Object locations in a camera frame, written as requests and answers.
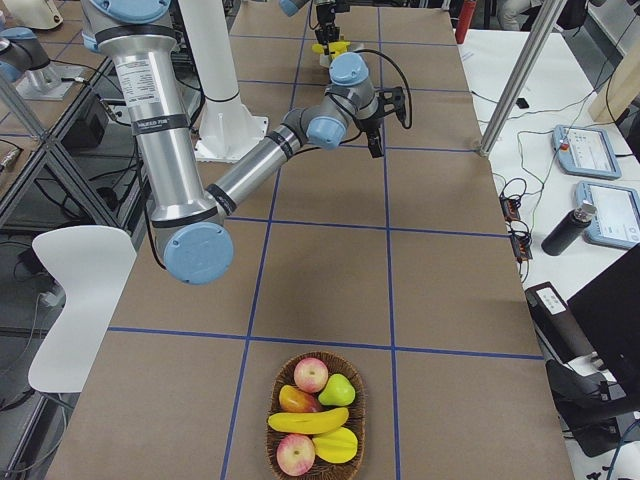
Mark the woven brown wicker basket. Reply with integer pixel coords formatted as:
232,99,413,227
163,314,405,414
266,351,366,479

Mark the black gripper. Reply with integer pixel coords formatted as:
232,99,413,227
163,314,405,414
314,0,345,45
362,119,384,158

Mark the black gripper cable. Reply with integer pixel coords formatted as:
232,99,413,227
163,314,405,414
354,48,414,130

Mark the grey square plate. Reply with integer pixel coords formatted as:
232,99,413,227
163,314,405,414
317,41,365,69

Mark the red cylinder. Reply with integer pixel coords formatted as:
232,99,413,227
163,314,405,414
455,0,476,45

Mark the orange red mango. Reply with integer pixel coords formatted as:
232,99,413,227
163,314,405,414
278,385,323,413

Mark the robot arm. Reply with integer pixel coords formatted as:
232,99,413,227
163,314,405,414
82,1,383,285
278,0,350,46

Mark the black computer monitor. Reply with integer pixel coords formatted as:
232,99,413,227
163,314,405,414
569,246,639,393

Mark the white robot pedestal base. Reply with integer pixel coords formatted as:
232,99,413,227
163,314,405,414
178,0,268,163

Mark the teach pendant tablet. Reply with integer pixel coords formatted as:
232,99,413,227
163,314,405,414
575,181,639,250
552,125,622,180

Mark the green pear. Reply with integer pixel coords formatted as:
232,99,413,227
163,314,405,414
318,373,356,407

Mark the aluminium frame post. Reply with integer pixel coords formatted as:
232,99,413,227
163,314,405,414
478,0,566,157

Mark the black water bottle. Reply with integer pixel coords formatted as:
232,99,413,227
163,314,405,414
541,200,597,256

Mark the yellow banana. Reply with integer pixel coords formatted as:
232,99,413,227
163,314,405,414
312,40,351,58
267,407,349,435

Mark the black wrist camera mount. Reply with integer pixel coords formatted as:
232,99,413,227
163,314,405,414
376,87,407,124

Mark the red pink apple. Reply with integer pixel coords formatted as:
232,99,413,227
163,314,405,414
294,357,329,393

